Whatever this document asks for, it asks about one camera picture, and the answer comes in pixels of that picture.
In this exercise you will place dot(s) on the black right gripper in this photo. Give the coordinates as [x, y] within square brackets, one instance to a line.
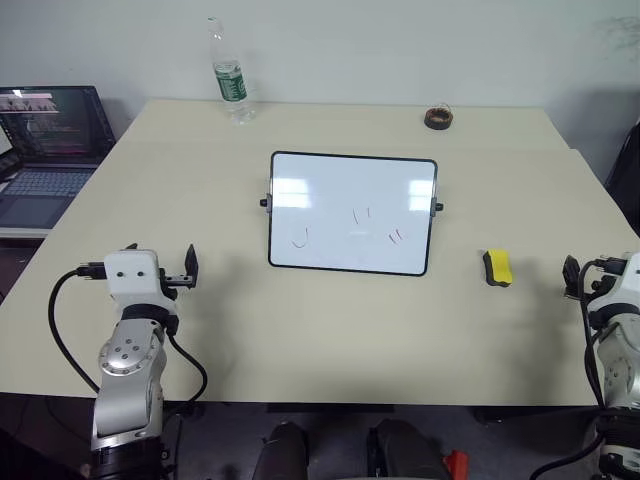
[594, 288]

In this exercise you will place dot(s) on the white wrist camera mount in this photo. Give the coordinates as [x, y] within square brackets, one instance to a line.
[620, 302]
[131, 280]

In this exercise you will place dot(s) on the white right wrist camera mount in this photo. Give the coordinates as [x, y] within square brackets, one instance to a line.
[620, 302]

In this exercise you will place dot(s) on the black-framed small whiteboard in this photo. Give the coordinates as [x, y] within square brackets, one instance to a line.
[350, 210]

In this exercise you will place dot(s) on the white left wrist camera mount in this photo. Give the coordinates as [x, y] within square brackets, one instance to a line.
[131, 280]

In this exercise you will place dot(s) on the open grey laptop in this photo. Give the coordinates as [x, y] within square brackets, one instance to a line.
[47, 150]

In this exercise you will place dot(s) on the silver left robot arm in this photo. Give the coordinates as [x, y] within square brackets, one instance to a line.
[131, 370]

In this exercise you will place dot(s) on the small red object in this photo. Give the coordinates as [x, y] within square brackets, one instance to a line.
[456, 465]

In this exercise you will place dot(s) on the dark rounded shape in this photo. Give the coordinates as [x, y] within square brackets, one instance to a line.
[402, 452]
[282, 455]

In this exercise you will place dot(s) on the black chair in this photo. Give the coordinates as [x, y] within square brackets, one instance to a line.
[627, 175]

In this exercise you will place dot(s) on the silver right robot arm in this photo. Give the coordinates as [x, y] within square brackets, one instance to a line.
[622, 360]

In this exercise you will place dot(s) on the yellow and black eraser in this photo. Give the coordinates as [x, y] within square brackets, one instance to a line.
[500, 265]

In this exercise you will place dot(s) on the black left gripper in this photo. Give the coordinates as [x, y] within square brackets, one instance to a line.
[172, 282]

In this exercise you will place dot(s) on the clear green-label plastic bottle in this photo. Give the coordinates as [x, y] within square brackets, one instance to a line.
[231, 82]

